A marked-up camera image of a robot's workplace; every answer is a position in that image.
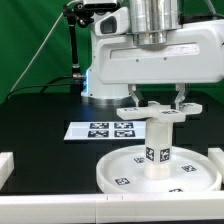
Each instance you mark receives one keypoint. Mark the white right block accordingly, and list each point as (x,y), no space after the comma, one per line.
(216,155)

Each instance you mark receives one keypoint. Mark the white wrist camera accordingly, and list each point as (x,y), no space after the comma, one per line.
(115,23)

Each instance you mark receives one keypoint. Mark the black camera stand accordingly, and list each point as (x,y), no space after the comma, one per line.
(78,15)

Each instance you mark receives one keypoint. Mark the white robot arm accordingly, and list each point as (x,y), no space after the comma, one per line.
(143,42)

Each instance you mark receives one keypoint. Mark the white cross-shaped table base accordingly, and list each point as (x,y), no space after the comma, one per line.
(163,113)

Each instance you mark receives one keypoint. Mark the white block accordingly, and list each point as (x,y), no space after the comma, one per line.
(216,155)
(6,167)

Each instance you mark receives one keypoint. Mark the white round table top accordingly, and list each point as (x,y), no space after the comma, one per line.
(136,169)

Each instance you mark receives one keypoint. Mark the white front rail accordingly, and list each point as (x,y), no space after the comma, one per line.
(111,208)

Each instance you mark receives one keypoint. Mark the white left block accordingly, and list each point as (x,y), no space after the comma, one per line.
(6,167)

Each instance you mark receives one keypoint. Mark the white marker sheet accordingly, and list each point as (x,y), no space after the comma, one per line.
(105,130)

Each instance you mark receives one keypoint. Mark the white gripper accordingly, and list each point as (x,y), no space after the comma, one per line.
(192,54)

